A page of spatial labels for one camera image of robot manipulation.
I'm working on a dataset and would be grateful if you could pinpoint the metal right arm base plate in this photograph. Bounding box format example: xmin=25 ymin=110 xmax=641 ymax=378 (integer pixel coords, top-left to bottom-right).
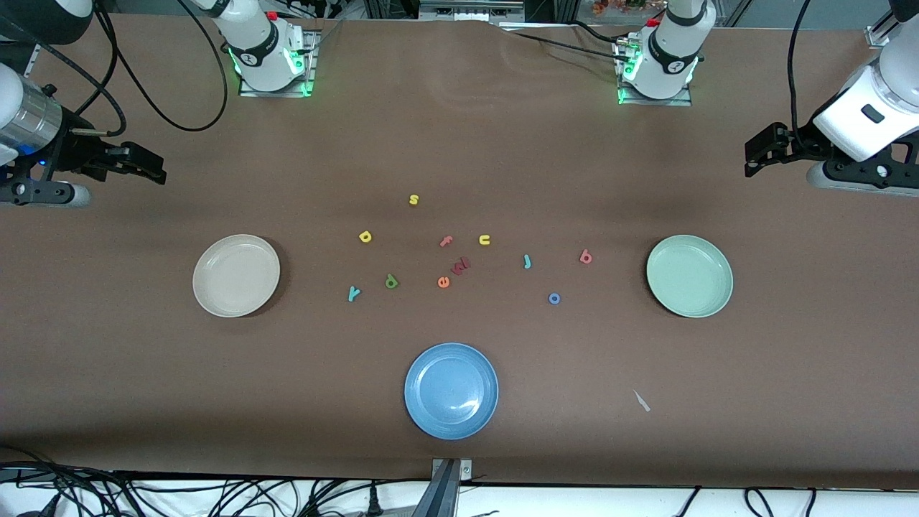
xmin=238 ymin=30 xmax=320 ymax=98

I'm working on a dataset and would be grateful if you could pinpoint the light green plate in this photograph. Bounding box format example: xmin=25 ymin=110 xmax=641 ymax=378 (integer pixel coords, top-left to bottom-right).
xmin=646 ymin=235 xmax=734 ymax=319

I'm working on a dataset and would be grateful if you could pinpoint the dark grey metal pole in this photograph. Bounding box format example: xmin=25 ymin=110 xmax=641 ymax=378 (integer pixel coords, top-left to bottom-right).
xmin=411 ymin=460 xmax=460 ymax=517

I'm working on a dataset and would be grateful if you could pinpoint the black base cable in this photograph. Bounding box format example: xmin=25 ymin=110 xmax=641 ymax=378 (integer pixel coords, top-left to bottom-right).
xmin=499 ymin=27 xmax=633 ymax=62
xmin=564 ymin=18 xmax=636 ymax=45

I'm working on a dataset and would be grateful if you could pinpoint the brown table cover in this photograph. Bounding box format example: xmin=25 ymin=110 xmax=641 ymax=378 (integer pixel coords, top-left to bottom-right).
xmin=0 ymin=13 xmax=919 ymax=490

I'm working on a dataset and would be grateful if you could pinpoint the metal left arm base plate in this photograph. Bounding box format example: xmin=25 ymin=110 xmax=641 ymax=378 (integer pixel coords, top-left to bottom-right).
xmin=614 ymin=36 xmax=694 ymax=107

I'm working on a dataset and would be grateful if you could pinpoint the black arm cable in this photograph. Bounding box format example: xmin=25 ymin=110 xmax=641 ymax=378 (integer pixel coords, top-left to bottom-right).
xmin=14 ymin=0 xmax=229 ymax=137
xmin=788 ymin=0 xmax=812 ymax=148

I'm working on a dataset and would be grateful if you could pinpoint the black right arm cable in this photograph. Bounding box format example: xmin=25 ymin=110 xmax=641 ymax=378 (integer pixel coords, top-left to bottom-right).
xmin=14 ymin=0 xmax=229 ymax=137

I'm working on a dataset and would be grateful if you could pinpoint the small metal clamp bracket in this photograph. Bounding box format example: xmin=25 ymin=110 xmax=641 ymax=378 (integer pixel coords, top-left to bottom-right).
xmin=431 ymin=458 xmax=473 ymax=482

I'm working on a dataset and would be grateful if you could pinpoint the grey background device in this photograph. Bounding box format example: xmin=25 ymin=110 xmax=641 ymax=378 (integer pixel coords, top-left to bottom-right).
xmin=419 ymin=0 xmax=525 ymax=22

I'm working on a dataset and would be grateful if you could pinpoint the beige brown plate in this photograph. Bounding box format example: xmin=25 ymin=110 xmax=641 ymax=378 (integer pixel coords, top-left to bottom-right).
xmin=192 ymin=234 xmax=281 ymax=318

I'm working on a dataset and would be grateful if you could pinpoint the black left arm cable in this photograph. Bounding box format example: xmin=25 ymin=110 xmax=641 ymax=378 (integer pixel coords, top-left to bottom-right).
xmin=788 ymin=0 xmax=812 ymax=148

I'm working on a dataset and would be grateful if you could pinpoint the blue plate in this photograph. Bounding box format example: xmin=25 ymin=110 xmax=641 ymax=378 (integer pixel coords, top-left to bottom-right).
xmin=403 ymin=343 xmax=500 ymax=440

